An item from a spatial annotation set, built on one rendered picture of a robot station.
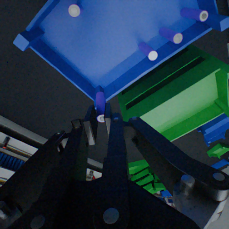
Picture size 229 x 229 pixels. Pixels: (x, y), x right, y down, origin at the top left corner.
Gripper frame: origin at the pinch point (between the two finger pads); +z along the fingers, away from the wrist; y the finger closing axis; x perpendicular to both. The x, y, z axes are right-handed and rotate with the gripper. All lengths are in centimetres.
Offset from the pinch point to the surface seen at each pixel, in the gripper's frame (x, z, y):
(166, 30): 11.8, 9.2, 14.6
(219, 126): -52, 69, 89
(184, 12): 15.0, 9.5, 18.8
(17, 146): -26, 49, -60
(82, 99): -7, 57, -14
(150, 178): -104, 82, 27
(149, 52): 8.0, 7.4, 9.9
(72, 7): 15.7, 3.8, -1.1
